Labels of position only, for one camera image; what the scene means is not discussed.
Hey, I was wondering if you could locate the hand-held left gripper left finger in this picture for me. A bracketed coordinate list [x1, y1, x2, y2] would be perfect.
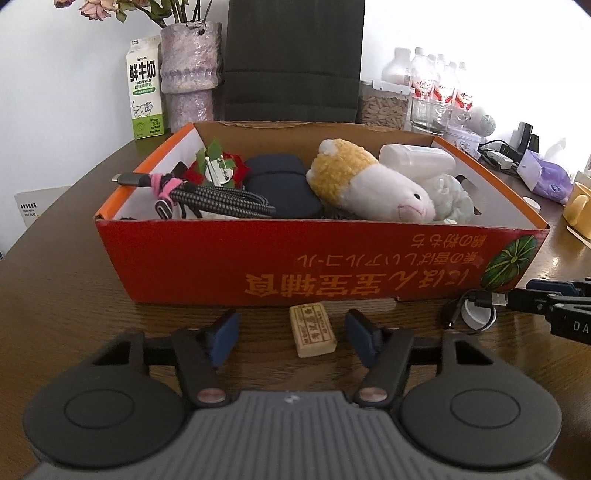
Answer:
[90, 309, 241, 408]

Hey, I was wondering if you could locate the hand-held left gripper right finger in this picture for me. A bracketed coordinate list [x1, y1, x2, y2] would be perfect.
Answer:
[345, 308, 497, 409]

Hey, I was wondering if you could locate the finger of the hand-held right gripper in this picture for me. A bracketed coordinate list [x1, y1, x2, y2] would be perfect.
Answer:
[505, 287, 561, 318]
[526, 276, 591, 297]

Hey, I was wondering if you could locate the tan block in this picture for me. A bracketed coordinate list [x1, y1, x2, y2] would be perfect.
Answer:
[289, 302, 338, 358]

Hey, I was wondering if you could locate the white bottle cap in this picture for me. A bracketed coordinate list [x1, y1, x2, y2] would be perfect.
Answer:
[462, 300, 498, 333]

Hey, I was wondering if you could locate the black short usb cable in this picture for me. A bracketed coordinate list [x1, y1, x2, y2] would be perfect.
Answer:
[441, 288, 509, 329]

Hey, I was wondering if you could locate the red cardboard box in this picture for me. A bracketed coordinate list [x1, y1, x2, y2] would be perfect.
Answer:
[95, 121, 550, 306]

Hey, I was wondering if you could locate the white tissue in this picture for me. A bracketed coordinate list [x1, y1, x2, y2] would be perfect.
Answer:
[422, 174, 476, 223]

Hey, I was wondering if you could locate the grey braided cable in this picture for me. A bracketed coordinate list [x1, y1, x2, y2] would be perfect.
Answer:
[111, 171, 278, 221]

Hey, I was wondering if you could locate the yellow and white plush toy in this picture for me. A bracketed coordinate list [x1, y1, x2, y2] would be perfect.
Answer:
[306, 139, 437, 222]

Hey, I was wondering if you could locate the navy zip pouch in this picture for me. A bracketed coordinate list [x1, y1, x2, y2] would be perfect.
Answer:
[242, 154, 324, 219]

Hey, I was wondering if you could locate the artificial red flower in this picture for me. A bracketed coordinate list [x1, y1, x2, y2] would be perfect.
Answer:
[194, 138, 252, 188]

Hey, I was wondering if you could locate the white cotton swab container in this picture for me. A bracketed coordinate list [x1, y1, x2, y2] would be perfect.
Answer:
[379, 144, 457, 176]

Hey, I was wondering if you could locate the yellow mug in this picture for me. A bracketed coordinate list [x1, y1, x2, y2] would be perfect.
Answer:
[563, 181, 591, 227]

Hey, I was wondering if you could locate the purple tissue pack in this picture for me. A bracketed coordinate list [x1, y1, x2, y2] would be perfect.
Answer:
[516, 148, 573, 205]

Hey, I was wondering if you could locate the white power strip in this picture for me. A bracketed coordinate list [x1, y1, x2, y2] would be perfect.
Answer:
[478, 141, 515, 170]

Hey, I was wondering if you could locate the black desk gadget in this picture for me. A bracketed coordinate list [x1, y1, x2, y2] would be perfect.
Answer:
[512, 122, 541, 153]

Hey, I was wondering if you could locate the white patterned tin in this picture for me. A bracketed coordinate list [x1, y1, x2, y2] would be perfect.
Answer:
[445, 129, 481, 155]

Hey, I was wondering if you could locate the white round speaker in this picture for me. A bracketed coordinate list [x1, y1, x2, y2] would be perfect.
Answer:
[471, 105, 497, 137]

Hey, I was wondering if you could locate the clear drinking glass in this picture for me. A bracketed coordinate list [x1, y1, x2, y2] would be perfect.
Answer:
[409, 97, 451, 136]

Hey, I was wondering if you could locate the pack of red-label water bottles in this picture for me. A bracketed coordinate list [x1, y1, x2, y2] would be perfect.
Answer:
[410, 46, 476, 131]

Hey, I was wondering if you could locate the white sign board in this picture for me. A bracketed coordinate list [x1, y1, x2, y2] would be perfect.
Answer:
[14, 186, 70, 229]

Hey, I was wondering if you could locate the clear jar of nuts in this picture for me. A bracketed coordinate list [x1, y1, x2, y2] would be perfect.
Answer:
[359, 79, 411, 131]

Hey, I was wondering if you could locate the white and green milk carton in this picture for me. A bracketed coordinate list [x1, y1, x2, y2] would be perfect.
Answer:
[126, 37, 166, 140]

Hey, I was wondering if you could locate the frosted plastic bottle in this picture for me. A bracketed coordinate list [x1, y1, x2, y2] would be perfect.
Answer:
[382, 47, 414, 87]

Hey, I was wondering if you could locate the purple ceramic vase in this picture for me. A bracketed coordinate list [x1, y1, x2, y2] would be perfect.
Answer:
[159, 21, 222, 133]

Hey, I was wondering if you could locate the black paper bag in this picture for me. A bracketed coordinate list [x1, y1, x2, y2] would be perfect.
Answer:
[219, 0, 365, 124]

